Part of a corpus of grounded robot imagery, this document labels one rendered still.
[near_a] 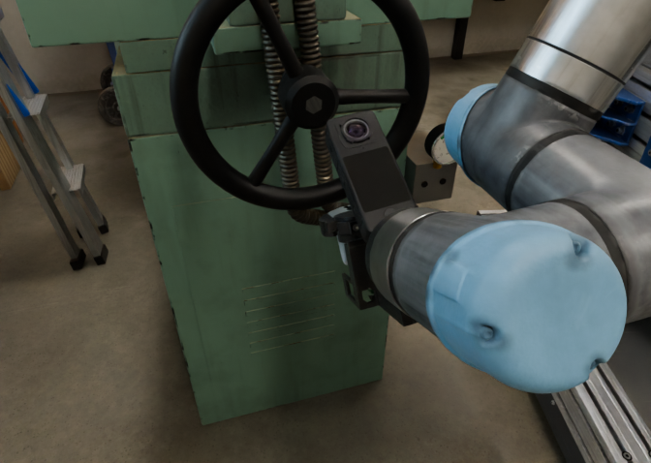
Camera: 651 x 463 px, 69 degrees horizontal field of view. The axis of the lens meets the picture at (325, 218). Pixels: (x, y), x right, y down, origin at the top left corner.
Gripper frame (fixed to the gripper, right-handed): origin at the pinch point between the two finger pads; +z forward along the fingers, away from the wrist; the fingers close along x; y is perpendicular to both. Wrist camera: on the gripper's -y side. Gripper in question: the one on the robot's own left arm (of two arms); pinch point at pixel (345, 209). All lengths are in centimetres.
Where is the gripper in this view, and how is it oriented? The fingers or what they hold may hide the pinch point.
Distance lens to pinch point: 53.9
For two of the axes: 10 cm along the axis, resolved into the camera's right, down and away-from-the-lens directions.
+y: 1.9, 9.7, 1.3
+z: -2.0, -0.9, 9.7
